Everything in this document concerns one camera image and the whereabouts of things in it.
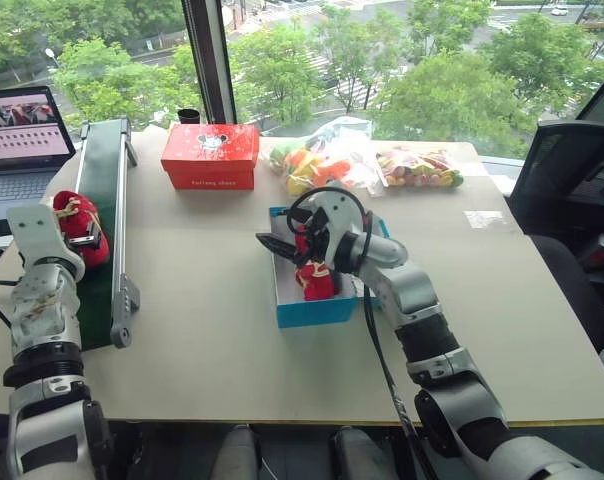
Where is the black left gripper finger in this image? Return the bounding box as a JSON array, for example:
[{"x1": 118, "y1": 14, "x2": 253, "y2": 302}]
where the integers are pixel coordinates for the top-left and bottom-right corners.
[{"x1": 84, "y1": 212, "x2": 105, "y2": 247}]

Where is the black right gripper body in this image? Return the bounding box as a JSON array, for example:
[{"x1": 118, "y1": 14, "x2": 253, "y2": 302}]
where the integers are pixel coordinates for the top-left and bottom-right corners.
[{"x1": 290, "y1": 208, "x2": 334, "y2": 266}]

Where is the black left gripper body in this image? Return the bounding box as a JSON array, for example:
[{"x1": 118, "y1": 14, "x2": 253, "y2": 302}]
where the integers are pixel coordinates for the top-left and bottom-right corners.
[{"x1": 64, "y1": 231, "x2": 94, "y2": 251}]

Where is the red pouch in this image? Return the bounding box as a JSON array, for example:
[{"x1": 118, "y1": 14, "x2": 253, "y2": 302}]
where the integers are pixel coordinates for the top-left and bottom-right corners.
[
  {"x1": 292, "y1": 233, "x2": 337, "y2": 302},
  {"x1": 52, "y1": 190, "x2": 111, "y2": 269}
]

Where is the open blue shoebox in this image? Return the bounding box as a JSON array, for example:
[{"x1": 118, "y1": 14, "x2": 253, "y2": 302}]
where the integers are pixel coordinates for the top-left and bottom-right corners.
[{"x1": 268, "y1": 204, "x2": 393, "y2": 330}]

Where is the red shoebox with lid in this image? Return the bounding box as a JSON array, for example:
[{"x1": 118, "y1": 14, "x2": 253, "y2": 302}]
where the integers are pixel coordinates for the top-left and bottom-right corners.
[{"x1": 160, "y1": 123, "x2": 261, "y2": 192}]

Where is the green conveyor belt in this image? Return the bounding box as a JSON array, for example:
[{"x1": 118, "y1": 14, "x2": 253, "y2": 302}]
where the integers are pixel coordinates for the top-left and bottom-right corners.
[{"x1": 74, "y1": 118, "x2": 142, "y2": 353}]

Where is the clear bag of plush toys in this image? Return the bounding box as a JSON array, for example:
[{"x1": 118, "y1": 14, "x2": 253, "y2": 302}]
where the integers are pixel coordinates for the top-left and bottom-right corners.
[{"x1": 259, "y1": 115, "x2": 386, "y2": 199}]

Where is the open grey laptop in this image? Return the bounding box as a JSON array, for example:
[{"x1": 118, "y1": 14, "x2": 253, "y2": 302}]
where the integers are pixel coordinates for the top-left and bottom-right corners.
[{"x1": 0, "y1": 85, "x2": 78, "y2": 251}]

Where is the clear bag of colourful toys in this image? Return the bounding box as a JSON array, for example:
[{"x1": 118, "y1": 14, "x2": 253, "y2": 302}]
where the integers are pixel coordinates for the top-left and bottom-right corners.
[{"x1": 373, "y1": 143, "x2": 466, "y2": 192}]

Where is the clear tape patch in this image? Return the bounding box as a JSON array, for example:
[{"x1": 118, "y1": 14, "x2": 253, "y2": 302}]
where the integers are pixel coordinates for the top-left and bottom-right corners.
[{"x1": 463, "y1": 209, "x2": 509, "y2": 230}]

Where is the grey rounded robot leg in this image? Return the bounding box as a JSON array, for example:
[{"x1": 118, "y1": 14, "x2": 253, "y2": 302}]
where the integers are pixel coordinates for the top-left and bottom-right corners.
[
  {"x1": 214, "y1": 423, "x2": 261, "y2": 480},
  {"x1": 329, "y1": 426, "x2": 391, "y2": 480}
]

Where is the black window pillar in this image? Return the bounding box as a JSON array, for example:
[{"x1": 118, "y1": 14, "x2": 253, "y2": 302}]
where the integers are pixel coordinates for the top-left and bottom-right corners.
[{"x1": 180, "y1": 0, "x2": 239, "y2": 126}]

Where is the black office chair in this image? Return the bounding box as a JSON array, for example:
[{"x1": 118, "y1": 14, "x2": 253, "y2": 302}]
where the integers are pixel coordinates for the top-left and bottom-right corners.
[{"x1": 508, "y1": 119, "x2": 604, "y2": 361}]

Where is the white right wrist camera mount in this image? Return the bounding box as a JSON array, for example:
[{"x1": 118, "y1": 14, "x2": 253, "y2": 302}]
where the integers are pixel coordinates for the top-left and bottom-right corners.
[{"x1": 305, "y1": 191, "x2": 369, "y2": 254}]

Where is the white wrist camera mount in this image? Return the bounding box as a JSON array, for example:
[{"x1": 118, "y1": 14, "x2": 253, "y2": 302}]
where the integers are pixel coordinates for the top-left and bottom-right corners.
[
  {"x1": 305, "y1": 191, "x2": 369, "y2": 254},
  {"x1": 6, "y1": 202, "x2": 87, "y2": 274}
]

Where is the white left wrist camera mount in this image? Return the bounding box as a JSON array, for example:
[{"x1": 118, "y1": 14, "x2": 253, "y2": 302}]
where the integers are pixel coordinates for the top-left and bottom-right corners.
[{"x1": 6, "y1": 202, "x2": 87, "y2": 274}]

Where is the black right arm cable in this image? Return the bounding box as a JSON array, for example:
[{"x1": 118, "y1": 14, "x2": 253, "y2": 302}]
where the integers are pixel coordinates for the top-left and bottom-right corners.
[{"x1": 284, "y1": 186, "x2": 426, "y2": 454}]

